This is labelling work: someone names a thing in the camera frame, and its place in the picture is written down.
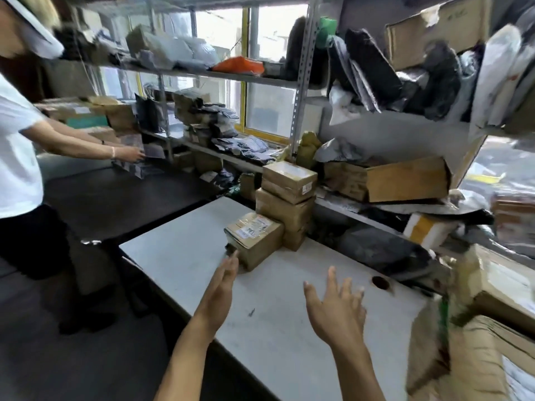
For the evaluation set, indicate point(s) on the black plastic bags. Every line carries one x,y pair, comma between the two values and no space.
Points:
439,79

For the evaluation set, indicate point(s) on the large yellow-taped cardboard box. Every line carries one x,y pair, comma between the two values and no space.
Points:
409,179

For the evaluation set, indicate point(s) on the green-taped cardboard box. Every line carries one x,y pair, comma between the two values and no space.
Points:
443,313

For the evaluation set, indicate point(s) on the black paper bags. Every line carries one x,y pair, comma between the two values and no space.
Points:
146,114

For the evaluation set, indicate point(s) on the orange white wrapped bundle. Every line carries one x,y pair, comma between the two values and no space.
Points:
514,217

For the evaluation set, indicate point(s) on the white foam box yellow tape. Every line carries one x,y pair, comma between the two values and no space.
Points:
430,231

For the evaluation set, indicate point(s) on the olive yellow bag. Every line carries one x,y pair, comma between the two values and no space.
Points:
305,150

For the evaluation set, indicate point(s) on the crumpled grey plastic bag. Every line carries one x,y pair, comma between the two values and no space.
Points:
338,150

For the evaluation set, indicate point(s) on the small plain cardboard box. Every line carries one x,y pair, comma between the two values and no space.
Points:
138,39

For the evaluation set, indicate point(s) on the small handwritten cardboard box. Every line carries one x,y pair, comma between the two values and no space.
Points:
345,181

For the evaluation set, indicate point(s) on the white hanging plastic bag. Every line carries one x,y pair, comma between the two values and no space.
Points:
497,79

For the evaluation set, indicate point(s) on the person's right hand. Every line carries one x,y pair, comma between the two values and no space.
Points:
338,317

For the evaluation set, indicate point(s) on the person's left forearm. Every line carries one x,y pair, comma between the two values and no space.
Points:
184,367

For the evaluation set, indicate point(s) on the pile of grey mailer bags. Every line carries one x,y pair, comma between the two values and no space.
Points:
196,112

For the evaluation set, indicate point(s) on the dark grey plastic mailer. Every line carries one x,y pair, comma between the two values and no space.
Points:
380,250

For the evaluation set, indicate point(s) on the yellow framed window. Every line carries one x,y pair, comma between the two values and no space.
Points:
242,100

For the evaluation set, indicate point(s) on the taped box handwritten label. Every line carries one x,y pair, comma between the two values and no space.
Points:
255,242

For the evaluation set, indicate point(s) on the black plastic bag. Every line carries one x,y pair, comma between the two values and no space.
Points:
476,217

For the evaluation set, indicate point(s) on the orange plastic mailer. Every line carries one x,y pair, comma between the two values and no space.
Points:
238,65

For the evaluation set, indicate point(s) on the light blue box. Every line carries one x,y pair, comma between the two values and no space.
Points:
87,121

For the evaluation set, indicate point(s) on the torn open cardboard box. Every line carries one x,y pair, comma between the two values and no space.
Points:
439,33

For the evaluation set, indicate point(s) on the dark purple bag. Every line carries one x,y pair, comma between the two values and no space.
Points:
301,50

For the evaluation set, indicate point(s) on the person's left hand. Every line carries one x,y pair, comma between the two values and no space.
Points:
219,296

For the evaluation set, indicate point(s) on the person's right forearm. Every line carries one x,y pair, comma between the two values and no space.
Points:
355,375

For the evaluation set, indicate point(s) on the grey metal shelf rack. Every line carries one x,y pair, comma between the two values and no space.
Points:
234,77
307,58

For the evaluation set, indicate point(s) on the pile of grey plastic mailers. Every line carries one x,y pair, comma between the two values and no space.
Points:
246,148

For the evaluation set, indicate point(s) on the white plastic bag bundle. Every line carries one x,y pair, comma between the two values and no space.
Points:
179,52

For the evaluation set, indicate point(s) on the pile of cardboard parcels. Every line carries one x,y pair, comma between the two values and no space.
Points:
117,116

